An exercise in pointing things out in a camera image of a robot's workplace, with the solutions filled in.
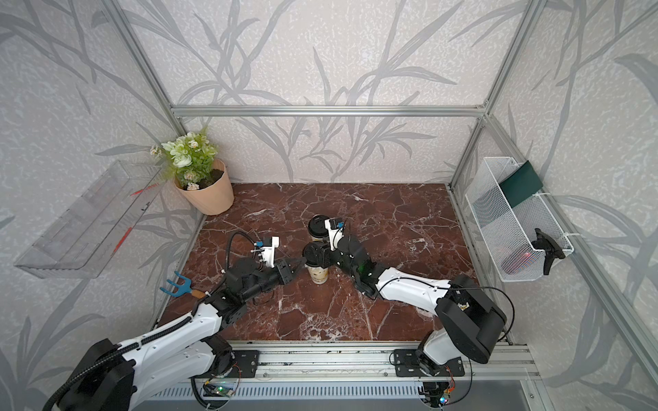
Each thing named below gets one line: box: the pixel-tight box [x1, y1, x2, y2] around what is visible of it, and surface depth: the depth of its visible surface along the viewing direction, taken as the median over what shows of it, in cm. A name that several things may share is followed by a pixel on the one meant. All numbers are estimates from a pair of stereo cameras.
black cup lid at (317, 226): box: [307, 214, 329, 239], surface depth 86 cm
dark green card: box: [499, 160, 545, 209], surface depth 73 cm
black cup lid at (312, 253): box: [302, 240, 324, 268], surface depth 78 cm
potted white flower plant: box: [149, 126, 234, 216], surface depth 98 cm
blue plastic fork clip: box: [159, 270, 192, 298], surface depth 91 cm
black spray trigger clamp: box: [531, 227, 566, 276], surface depth 58 cm
